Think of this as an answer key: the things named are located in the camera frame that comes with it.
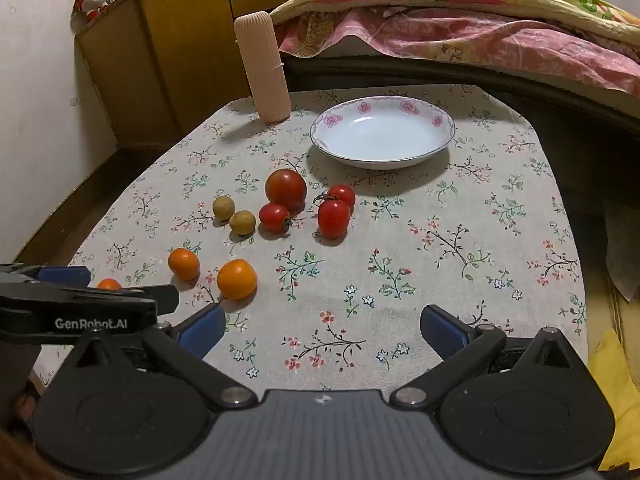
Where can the small orange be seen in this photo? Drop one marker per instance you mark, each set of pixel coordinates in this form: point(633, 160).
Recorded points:
point(236, 278)
point(183, 263)
point(108, 284)

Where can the floral tablecloth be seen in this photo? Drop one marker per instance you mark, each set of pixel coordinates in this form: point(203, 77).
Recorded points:
point(400, 260)

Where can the pink floral blanket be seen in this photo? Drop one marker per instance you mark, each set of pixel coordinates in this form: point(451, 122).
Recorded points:
point(450, 40)

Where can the pink ribbed cylinder vase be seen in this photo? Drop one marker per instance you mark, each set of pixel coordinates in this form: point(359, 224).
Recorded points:
point(262, 67)

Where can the red plush toy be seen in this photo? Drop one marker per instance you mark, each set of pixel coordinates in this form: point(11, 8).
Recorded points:
point(94, 0)

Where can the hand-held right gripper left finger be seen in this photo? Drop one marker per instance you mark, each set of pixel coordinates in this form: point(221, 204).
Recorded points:
point(202, 331)

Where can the yellow cloth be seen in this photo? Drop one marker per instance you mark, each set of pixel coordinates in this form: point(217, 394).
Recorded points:
point(617, 390)

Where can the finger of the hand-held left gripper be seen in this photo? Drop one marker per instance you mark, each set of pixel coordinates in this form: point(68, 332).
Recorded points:
point(65, 275)
point(125, 294)

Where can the red cherry tomato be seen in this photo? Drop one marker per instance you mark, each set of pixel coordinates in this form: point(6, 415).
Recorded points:
point(342, 195)
point(274, 217)
point(333, 218)

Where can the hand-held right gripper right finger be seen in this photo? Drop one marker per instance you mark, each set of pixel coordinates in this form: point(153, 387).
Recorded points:
point(442, 332)

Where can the large red tomato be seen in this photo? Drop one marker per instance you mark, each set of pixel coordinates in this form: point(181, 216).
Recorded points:
point(285, 189)

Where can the dark bed frame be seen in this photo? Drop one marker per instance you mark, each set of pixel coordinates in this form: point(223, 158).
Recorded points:
point(500, 77)

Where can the white floral rimmed plate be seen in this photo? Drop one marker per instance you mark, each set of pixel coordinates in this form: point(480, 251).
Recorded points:
point(382, 132)

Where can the wooden cabinet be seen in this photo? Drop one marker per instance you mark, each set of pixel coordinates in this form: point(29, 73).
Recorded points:
point(175, 60)

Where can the brown longan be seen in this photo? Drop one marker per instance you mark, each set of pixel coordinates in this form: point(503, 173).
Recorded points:
point(242, 222)
point(223, 208)

